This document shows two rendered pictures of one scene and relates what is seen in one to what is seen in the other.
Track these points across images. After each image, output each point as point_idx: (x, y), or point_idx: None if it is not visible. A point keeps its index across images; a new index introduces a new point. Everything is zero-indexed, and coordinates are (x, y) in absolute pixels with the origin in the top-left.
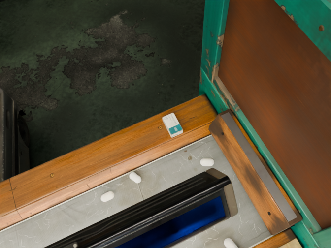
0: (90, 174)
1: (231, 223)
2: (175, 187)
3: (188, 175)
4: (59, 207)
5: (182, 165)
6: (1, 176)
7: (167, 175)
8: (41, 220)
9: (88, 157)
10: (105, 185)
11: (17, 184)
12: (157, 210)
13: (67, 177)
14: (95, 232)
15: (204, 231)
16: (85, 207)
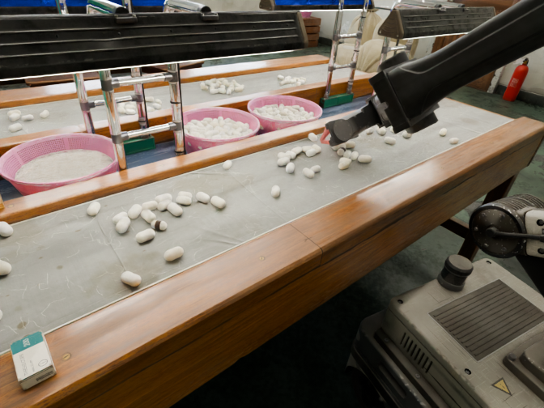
0: (202, 265)
1: None
2: (8, 55)
3: (36, 298)
4: (240, 241)
5: (42, 312)
6: (428, 407)
7: (74, 293)
8: (258, 229)
9: (211, 286)
10: (180, 269)
11: (304, 244)
12: (27, 15)
13: (237, 258)
14: (106, 39)
15: (36, 242)
16: (204, 245)
